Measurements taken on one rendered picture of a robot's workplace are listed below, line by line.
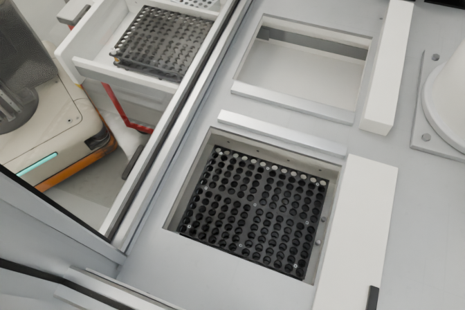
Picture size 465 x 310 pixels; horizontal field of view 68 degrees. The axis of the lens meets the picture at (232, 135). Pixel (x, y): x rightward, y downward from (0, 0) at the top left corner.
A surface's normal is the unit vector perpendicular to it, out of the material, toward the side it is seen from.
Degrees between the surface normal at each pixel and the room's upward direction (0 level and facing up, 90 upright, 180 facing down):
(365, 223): 0
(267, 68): 0
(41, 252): 90
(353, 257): 0
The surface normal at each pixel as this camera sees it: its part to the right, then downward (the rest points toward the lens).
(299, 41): -0.35, 0.82
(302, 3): -0.04, -0.50
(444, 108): -0.97, 0.24
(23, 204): 0.94, 0.29
